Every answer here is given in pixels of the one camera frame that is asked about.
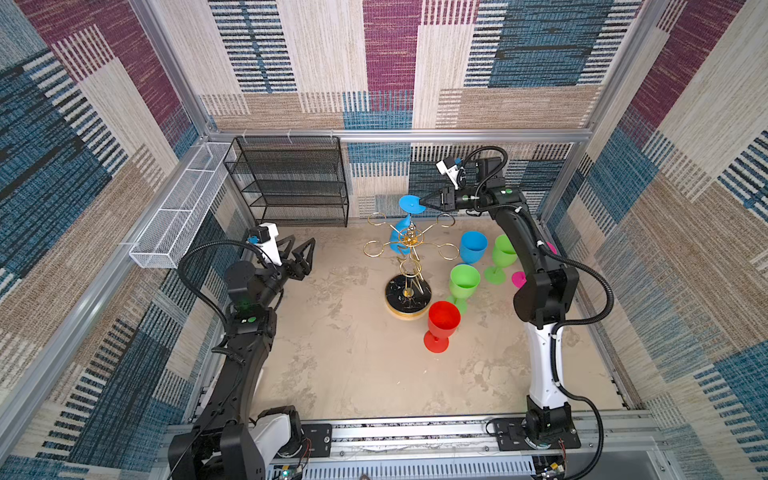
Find blue wine glass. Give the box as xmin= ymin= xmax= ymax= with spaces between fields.
xmin=459 ymin=231 xmax=488 ymax=265
xmin=389 ymin=195 xmax=426 ymax=255

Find green wine glass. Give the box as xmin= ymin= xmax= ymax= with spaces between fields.
xmin=484 ymin=234 xmax=518 ymax=285
xmin=446 ymin=264 xmax=481 ymax=315

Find pink wine glass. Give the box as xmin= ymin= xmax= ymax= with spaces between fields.
xmin=511 ymin=242 xmax=558 ymax=289

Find red wine glass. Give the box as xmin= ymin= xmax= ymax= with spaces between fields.
xmin=423 ymin=301 xmax=461 ymax=353

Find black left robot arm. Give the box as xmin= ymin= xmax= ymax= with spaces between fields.
xmin=167 ymin=236 xmax=316 ymax=479

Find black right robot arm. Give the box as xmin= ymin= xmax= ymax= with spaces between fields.
xmin=419 ymin=146 xmax=615 ymax=449

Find black mesh shelf rack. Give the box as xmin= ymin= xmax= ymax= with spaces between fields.
xmin=224 ymin=136 xmax=350 ymax=227

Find gold wine glass rack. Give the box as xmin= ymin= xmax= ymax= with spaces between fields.
xmin=363 ymin=212 xmax=459 ymax=321

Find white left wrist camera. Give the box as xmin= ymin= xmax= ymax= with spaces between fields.
xmin=247 ymin=223 xmax=282 ymax=266

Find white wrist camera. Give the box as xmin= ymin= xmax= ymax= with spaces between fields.
xmin=247 ymin=223 xmax=282 ymax=266
xmin=436 ymin=157 xmax=466 ymax=190

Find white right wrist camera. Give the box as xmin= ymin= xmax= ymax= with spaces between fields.
xmin=436 ymin=157 xmax=466 ymax=190

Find white wire mesh basket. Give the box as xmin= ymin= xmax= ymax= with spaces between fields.
xmin=129 ymin=142 xmax=230 ymax=269

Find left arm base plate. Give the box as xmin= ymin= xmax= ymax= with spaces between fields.
xmin=273 ymin=423 xmax=333 ymax=460

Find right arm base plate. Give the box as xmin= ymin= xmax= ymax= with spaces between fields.
xmin=485 ymin=416 xmax=582 ymax=452

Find aluminium front rail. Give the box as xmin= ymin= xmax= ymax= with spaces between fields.
xmin=268 ymin=410 xmax=684 ymax=479

